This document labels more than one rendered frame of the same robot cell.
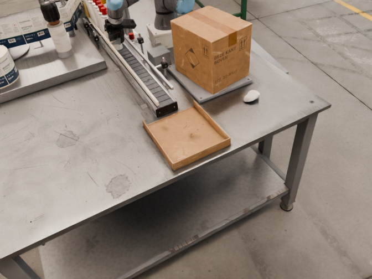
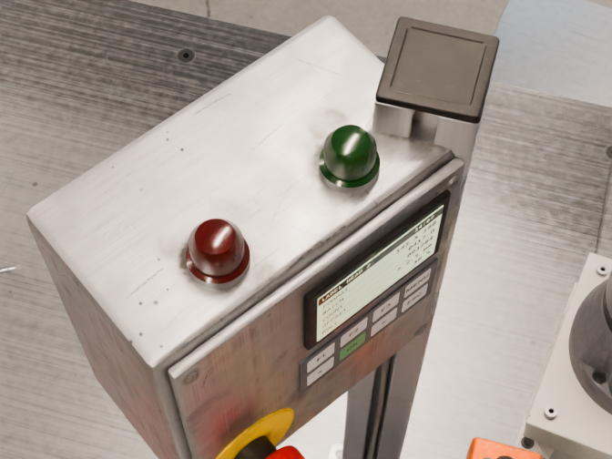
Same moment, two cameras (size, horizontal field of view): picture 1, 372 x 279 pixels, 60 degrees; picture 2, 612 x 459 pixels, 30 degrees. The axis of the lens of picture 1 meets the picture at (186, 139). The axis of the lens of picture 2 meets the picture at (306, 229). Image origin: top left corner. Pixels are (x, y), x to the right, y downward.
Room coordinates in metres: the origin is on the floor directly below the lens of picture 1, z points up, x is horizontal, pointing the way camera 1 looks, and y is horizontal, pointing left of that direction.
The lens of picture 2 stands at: (1.87, 0.55, 1.89)
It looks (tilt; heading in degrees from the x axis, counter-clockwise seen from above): 61 degrees down; 310
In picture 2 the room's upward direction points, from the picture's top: straight up
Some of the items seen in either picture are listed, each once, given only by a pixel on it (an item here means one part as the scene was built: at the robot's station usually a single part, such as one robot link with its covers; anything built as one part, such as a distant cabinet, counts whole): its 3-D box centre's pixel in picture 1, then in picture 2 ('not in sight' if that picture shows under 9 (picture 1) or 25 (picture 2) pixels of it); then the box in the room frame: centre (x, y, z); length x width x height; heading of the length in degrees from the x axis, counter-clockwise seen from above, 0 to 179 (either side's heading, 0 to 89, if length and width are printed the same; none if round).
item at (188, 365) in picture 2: not in sight; (261, 278); (2.05, 0.37, 1.38); 0.17 x 0.10 x 0.19; 79
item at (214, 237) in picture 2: not in sight; (217, 247); (2.03, 0.41, 1.49); 0.03 x 0.03 x 0.02
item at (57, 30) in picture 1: (57, 29); not in sight; (1.73, 0.63, 1.03); 0.09 x 0.09 x 0.30
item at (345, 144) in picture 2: not in sight; (350, 153); (2.02, 0.34, 1.49); 0.03 x 0.03 x 0.02
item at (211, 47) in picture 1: (210, 48); not in sight; (1.43, -0.17, 0.99); 0.30 x 0.24 x 0.27; 33
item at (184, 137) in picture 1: (184, 132); not in sight; (1.00, 0.00, 0.85); 0.30 x 0.26 x 0.04; 24
